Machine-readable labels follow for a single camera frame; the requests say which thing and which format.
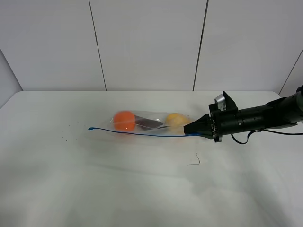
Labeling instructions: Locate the dark purple eggplant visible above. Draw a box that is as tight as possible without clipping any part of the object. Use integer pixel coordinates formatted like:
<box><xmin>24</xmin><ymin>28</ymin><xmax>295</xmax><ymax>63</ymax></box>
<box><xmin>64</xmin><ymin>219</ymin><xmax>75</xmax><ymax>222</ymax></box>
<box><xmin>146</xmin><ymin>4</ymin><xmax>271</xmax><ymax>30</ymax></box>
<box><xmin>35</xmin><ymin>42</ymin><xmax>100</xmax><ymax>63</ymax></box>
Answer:
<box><xmin>135</xmin><ymin>115</ymin><xmax>166</xmax><ymax>131</ymax></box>

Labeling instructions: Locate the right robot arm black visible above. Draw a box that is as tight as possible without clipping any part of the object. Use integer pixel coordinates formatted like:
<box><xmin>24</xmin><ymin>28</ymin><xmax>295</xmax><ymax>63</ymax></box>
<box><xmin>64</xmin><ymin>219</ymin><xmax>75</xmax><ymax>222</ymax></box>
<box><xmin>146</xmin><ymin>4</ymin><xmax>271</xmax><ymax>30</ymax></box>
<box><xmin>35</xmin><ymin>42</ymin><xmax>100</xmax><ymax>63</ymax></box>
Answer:
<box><xmin>183</xmin><ymin>87</ymin><xmax>303</xmax><ymax>142</ymax></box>

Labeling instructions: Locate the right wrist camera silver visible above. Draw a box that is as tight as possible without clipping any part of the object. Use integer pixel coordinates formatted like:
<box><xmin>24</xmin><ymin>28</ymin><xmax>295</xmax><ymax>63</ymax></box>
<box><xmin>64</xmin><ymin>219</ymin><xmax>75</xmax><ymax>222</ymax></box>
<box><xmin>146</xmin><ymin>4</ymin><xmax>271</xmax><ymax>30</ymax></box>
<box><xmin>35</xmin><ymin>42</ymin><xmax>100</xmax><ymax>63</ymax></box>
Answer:
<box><xmin>214</xmin><ymin>91</ymin><xmax>238</xmax><ymax>111</ymax></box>

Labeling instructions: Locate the orange round fruit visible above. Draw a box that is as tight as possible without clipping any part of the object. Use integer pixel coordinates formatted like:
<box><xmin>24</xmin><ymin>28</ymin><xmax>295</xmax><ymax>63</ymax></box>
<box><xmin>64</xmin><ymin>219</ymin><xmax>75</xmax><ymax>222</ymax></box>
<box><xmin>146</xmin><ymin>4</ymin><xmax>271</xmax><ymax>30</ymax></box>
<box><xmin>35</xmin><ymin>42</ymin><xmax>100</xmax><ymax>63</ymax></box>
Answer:
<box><xmin>113</xmin><ymin>111</ymin><xmax>136</xmax><ymax>131</ymax></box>

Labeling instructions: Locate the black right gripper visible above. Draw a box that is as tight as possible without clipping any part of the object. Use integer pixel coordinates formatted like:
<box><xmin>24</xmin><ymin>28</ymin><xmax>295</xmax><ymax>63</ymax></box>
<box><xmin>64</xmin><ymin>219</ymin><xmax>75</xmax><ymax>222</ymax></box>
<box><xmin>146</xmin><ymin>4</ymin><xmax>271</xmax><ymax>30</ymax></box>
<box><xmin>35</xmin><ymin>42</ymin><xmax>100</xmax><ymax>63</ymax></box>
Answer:
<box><xmin>183</xmin><ymin>101</ymin><xmax>240</xmax><ymax>142</ymax></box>

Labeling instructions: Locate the clear zip bag blue seal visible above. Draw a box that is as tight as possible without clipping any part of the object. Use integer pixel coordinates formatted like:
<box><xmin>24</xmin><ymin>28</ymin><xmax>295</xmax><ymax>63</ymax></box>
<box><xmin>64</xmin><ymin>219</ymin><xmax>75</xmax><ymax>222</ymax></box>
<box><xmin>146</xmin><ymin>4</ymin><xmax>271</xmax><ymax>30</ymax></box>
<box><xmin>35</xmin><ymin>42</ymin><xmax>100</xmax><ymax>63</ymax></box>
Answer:
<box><xmin>88</xmin><ymin>110</ymin><xmax>201</xmax><ymax>143</ymax></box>

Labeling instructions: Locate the yellow lemon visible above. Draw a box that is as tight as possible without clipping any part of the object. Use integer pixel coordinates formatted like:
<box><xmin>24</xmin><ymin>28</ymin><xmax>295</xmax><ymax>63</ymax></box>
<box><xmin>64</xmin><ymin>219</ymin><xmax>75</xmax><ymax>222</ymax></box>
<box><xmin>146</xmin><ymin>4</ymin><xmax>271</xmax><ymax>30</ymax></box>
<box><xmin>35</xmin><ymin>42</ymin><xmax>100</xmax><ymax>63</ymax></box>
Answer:
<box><xmin>165</xmin><ymin>113</ymin><xmax>191</xmax><ymax>135</ymax></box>

